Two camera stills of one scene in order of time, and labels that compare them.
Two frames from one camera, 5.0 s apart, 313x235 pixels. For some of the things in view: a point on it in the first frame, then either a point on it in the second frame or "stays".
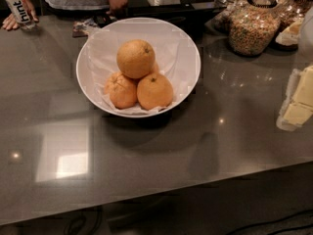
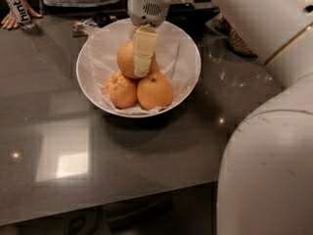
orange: (155, 91) stays
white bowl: (176, 52) stays
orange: (135, 58) stays
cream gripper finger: (298, 104) -> (146, 9)
